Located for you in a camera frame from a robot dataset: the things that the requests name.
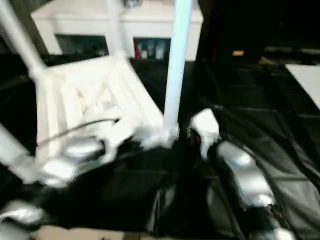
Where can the white plastic table top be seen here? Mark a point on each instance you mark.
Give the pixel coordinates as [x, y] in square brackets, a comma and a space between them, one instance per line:
[75, 87]

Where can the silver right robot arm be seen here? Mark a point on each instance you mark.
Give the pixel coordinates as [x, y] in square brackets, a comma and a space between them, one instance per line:
[245, 170]

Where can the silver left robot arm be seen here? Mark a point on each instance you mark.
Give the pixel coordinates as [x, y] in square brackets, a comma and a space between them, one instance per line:
[57, 170]

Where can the black work mat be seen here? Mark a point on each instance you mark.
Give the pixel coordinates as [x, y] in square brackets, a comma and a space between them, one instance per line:
[250, 100]

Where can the small white cup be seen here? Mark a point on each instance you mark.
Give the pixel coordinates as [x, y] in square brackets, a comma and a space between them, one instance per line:
[145, 53]
[159, 52]

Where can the small tan label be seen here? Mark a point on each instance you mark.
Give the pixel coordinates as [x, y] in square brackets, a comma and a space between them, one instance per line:
[238, 53]

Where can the white cabinet with glass doors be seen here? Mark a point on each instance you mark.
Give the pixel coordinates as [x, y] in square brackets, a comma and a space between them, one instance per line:
[150, 25]

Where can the white flat board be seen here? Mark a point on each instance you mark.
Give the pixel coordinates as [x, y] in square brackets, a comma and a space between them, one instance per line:
[307, 80]

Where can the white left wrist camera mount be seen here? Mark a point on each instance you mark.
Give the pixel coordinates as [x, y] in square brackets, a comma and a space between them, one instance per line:
[112, 147]

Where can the black metal rail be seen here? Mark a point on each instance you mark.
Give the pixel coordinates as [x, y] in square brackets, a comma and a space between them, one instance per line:
[292, 48]

